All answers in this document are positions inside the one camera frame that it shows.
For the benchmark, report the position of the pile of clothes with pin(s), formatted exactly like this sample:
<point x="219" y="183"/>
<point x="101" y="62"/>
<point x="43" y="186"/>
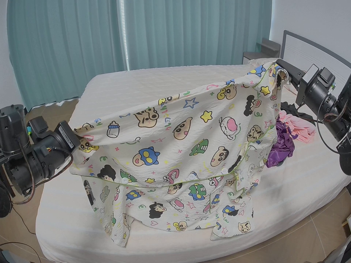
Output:
<point x="282" y="144"/>

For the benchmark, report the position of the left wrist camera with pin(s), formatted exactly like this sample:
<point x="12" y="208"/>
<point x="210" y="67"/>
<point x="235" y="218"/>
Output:
<point x="38" y="127"/>

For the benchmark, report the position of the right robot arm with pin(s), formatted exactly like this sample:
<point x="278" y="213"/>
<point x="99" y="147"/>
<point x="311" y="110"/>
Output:
<point x="341" y="114"/>

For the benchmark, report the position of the blue-green curtain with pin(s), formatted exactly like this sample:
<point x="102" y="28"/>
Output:
<point x="192" y="23"/>
<point x="68" y="37"/>

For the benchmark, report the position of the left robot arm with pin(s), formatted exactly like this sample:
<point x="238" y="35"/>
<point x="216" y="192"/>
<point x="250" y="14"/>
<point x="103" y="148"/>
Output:
<point x="11" y="130"/>

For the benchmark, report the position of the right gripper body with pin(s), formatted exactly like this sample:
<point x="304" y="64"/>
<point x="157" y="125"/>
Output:
<point x="312" y="94"/>

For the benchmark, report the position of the bed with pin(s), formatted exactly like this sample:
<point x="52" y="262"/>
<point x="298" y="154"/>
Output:
<point x="150" y="86"/>

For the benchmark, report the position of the white printed pyjama top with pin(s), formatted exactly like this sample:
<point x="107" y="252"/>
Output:
<point x="192" y="119"/>

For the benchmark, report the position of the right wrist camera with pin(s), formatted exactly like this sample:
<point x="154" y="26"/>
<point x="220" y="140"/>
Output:
<point x="327" y="78"/>

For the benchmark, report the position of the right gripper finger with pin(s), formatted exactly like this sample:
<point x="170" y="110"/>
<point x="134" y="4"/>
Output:
<point x="294" y="83"/>
<point x="293" y="68"/>

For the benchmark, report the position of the grey bedside table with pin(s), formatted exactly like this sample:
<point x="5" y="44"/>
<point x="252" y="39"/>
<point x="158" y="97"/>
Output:
<point x="260" y="54"/>

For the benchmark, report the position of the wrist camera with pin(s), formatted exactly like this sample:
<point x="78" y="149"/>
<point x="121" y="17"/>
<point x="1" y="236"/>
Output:
<point x="38" y="127"/>
<point x="327" y="78"/>

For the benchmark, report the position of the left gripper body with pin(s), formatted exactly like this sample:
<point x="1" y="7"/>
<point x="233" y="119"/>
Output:
<point x="52" y="155"/>

